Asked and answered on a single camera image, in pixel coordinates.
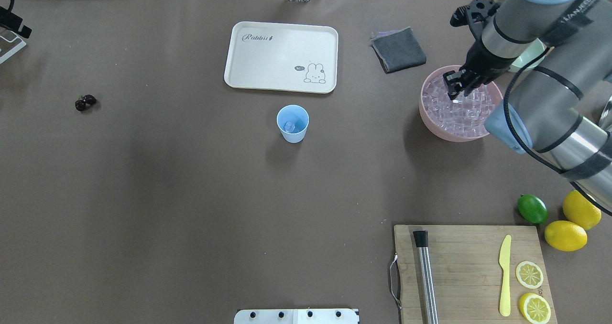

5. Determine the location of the grey folded cloth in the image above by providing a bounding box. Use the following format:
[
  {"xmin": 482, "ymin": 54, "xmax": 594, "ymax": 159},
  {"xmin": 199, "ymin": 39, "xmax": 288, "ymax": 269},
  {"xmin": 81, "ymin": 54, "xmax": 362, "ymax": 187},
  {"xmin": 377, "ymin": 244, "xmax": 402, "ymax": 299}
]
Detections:
[{"xmin": 370, "ymin": 26, "xmax": 427, "ymax": 74}]

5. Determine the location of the clear ice cube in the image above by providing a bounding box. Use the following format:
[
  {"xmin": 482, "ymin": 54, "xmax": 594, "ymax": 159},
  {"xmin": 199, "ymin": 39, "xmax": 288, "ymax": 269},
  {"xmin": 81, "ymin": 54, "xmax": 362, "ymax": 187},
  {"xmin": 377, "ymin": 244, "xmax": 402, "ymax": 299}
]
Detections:
[{"xmin": 283, "ymin": 121, "xmax": 296, "ymax": 134}]

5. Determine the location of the lemon slice upper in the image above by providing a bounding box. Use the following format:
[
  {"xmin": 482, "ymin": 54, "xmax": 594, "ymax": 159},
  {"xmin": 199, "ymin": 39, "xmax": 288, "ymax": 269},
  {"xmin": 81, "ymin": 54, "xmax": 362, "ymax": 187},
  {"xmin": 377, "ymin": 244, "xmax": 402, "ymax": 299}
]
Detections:
[{"xmin": 514, "ymin": 261, "xmax": 544, "ymax": 290}]

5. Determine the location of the cream rabbit tray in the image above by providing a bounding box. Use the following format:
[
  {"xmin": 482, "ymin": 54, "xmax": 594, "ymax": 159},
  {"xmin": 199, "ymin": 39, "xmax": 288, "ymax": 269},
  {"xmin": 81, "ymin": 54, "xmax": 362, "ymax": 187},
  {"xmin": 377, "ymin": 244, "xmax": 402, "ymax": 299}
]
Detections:
[{"xmin": 224, "ymin": 21, "xmax": 339, "ymax": 95}]

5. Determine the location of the steel muddler black tip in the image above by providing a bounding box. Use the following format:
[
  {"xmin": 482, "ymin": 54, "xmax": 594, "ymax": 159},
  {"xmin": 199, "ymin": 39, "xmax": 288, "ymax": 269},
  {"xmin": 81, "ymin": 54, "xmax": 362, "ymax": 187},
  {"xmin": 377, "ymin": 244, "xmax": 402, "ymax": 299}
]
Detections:
[{"xmin": 413, "ymin": 230, "xmax": 439, "ymax": 324}]

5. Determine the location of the pink bowl of ice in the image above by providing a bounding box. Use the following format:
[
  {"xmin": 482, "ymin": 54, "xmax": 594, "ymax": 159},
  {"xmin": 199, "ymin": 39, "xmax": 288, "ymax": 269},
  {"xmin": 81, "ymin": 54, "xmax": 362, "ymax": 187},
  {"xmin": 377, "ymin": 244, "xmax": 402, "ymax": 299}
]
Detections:
[{"xmin": 419, "ymin": 65, "xmax": 503, "ymax": 142}]

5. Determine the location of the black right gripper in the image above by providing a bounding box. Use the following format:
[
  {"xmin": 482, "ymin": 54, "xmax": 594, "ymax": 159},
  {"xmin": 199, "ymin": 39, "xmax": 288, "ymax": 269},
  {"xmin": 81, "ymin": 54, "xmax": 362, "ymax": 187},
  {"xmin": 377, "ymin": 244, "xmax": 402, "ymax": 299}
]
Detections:
[{"xmin": 442, "ymin": 0, "xmax": 514, "ymax": 100}]

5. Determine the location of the white wire cup rack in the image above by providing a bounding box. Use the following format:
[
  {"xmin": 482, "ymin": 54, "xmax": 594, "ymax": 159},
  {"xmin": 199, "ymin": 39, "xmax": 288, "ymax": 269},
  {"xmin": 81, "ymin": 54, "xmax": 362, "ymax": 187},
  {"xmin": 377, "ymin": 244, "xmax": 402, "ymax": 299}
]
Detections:
[{"xmin": 0, "ymin": 28, "xmax": 27, "ymax": 64}]

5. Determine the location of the yellow plastic knife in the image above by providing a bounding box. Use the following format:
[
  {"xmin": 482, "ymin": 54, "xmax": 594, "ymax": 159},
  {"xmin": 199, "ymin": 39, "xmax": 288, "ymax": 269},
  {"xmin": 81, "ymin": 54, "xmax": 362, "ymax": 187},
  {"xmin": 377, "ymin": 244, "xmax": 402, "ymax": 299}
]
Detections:
[{"xmin": 498, "ymin": 235, "xmax": 512, "ymax": 317}]

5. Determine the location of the yellow lemon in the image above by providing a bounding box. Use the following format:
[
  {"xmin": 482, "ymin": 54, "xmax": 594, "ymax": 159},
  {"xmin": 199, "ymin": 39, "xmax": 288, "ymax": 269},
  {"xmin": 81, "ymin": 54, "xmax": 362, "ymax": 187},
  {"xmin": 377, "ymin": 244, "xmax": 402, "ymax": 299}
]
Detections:
[
  {"xmin": 562, "ymin": 190, "xmax": 602, "ymax": 231},
  {"xmin": 544, "ymin": 220, "xmax": 588, "ymax": 252}
]

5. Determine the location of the wooden cutting board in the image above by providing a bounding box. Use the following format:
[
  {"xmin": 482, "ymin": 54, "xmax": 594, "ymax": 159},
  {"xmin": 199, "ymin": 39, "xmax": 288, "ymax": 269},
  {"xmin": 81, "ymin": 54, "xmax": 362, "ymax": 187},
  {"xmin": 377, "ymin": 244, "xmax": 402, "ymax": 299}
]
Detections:
[{"xmin": 393, "ymin": 225, "xmax": 554, "ymax": 324}]

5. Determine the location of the yellow lemon near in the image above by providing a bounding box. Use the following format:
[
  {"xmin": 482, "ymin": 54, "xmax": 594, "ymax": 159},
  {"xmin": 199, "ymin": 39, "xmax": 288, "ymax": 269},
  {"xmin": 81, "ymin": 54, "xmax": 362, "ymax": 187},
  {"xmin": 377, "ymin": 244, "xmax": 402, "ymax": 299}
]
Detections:
[{"xmin": 544, "ymin": 220, "xmax": 588, "ymax": 252}]

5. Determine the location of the dark red cherry pair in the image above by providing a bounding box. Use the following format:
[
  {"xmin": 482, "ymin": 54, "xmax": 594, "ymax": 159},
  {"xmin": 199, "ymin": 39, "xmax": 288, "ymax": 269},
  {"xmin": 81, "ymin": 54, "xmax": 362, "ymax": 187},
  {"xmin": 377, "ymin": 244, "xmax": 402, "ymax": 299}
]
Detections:
[{"xmin": 75, "ymin": 95, "xmax": 98, "ymax": 111}]

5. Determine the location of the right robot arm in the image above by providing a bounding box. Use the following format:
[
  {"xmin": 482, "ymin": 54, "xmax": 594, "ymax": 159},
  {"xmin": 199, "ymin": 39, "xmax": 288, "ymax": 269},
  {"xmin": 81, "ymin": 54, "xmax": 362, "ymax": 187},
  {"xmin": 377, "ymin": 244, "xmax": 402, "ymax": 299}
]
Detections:
[{"xmin": 443, "ymin": 0, "xmax": 612, "ymax": 215}]

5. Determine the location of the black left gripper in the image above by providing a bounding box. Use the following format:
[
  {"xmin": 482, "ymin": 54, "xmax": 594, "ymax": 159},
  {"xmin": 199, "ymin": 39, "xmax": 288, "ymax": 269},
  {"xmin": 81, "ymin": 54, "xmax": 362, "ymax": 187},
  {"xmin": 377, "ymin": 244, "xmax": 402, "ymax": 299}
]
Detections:
[{"xmin": 0, "ymin": 7, "xmax": 32, "ymax": 39}]

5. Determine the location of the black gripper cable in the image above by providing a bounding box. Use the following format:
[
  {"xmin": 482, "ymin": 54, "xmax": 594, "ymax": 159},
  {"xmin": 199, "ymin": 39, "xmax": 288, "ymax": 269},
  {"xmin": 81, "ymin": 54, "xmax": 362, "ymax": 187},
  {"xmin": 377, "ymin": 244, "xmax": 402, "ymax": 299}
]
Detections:
[{"xmin": 502, "ymin": 47, "xmax": 574, "ymax": 176}]

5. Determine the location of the light blue plastic cup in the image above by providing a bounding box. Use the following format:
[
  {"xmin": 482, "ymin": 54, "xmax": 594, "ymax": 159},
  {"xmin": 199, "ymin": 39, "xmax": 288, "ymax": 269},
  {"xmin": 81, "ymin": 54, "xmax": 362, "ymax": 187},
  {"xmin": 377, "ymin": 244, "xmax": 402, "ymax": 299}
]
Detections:
[{"xmin": 277, "ymin": 105, "xmax": 309, "ymax": 143}]

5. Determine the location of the yellow lemon far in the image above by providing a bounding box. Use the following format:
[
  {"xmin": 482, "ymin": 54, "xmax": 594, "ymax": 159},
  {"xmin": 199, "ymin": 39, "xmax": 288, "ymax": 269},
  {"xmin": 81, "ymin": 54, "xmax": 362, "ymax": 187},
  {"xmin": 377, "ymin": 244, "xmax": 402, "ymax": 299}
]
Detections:
[{"xmin": 562, "ymin": 190, "xmax": 602, "ymax": 231}]

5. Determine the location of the steel shaker cup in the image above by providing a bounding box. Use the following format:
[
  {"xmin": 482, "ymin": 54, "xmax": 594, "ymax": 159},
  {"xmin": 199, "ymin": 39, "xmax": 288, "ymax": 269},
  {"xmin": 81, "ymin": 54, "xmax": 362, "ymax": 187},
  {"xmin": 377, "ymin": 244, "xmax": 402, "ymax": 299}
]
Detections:
[{"xmin": 598, "ymin": 96, "xmax": 612, "ymax": 132}]

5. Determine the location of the green lime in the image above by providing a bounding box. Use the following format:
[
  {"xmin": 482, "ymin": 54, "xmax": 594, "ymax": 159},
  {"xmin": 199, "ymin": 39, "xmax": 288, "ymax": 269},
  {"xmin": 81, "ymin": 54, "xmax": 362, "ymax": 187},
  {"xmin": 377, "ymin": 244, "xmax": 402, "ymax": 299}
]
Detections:
[{"xmin": 517, "ymin": 194, "xmax": 548, "ymax": 225}]

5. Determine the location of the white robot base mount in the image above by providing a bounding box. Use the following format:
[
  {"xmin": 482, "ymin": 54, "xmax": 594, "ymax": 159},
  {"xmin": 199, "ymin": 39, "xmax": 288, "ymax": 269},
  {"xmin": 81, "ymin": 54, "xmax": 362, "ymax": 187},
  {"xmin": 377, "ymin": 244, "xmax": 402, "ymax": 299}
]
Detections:
[{"xmin": 233, "ymin": 308, "xmax": 361, "ymax": 324}]

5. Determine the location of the green ceramic bowl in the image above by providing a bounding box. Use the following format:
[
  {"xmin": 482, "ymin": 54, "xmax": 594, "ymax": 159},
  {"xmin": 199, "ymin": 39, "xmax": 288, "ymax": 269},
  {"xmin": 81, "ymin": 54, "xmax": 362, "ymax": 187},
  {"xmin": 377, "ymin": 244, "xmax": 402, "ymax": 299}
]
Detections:
[{"xmin": 508, "ymin": 39, "xmax": 546, "ymax": 73}]

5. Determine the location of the lemon slice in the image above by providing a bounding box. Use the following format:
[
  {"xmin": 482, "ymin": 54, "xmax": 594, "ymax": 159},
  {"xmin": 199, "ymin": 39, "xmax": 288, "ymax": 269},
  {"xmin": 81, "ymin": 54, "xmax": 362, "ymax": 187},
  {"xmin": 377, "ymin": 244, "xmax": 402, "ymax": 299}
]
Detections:
[
  {"xmin": 519, "ymin": 293, "xmax": 552, "ymax": 324},
  {"xmin": 514, "ymin": 261, "xmax": 544, "ymax": 290}
]

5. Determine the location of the lemon slice lower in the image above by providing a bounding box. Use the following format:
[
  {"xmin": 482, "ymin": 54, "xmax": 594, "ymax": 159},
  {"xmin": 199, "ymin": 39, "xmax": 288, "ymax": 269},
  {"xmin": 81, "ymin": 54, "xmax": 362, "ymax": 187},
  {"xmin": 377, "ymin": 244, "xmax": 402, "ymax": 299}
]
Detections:
[{"xmin": 519, "ymin": 293, "xmax": 552, "ymax": 324}]

